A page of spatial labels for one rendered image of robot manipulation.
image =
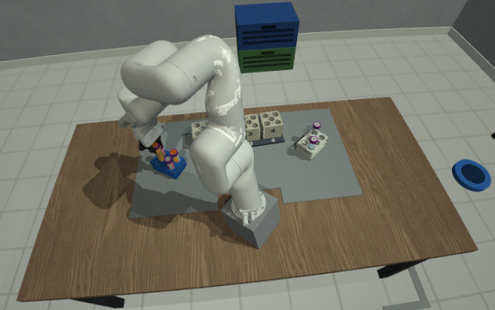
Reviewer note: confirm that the grey bench mat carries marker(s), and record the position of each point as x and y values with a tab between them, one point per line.
329	174

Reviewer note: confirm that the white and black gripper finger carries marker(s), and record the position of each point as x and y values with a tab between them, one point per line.
142	148
159	141

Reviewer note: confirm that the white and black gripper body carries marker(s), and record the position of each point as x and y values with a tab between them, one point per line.
149	133

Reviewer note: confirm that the blue tube rack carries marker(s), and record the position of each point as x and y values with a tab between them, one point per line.
179	166

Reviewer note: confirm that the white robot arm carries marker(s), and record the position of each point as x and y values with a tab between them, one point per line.
220	152

